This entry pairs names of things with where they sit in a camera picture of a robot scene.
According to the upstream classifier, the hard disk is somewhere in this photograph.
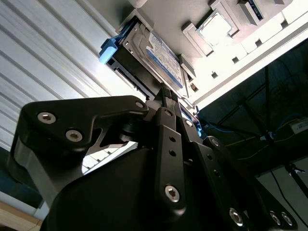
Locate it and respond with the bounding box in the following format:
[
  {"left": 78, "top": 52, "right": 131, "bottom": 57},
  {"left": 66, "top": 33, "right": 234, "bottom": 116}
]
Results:
[{"left": 99, "top": 13, "right": 203, "bottom": 139}]

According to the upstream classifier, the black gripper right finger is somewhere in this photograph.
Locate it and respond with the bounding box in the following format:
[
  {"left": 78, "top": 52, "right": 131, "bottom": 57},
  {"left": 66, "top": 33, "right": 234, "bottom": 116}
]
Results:
[{"left": 169, "top": 89, "right": 300, "bottom": 231}]

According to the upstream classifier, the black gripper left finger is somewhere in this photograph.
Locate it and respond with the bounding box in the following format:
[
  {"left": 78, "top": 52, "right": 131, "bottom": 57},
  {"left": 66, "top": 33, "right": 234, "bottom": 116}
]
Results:
[{"left": 6, "top": 89, "right": 188, "bottom": 218}]

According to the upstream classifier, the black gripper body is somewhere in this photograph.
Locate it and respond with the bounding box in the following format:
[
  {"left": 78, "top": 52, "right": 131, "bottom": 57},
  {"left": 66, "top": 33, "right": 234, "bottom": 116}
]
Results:
[{"left": 42, "top": 144, "right": 229, "bottom": 231}]

